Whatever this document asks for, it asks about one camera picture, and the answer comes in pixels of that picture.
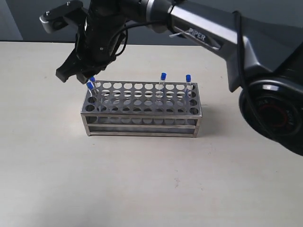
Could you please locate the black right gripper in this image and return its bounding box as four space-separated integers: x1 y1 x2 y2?
55 14 126 84

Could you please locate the blue-capped tube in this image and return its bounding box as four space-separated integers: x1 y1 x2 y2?
86 81 98 97
185 74 192 97
156 72 167 98
89 76 97 91

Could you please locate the black silver Piper robot arm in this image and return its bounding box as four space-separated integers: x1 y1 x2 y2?
54 0 303 155

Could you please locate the steel test tube rack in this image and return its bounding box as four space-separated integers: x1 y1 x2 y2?
80 80 203 138

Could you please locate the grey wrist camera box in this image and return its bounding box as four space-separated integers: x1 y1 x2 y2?
39 0 88 34

